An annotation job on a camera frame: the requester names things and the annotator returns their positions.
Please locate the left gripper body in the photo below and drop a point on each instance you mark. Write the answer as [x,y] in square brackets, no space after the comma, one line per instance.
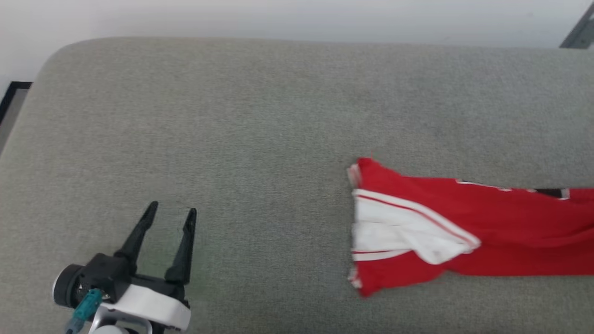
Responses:
[104,273]

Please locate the red and white jersey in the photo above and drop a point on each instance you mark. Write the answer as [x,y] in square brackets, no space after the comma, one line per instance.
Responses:
[510,232]

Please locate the black frame strip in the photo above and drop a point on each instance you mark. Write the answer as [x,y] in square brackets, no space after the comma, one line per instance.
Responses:
[18,85]

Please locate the grey metal bar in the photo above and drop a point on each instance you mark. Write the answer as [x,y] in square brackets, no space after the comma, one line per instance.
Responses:
[582,32]

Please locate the red towel with white stripe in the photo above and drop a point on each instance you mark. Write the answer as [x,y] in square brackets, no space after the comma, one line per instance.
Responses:
[278,139]

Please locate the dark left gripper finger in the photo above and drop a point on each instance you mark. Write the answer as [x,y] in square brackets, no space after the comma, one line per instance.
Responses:
[184,255]
[137,239]

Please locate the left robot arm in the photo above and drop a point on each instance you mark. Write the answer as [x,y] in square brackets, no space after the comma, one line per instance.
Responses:
[106,330]

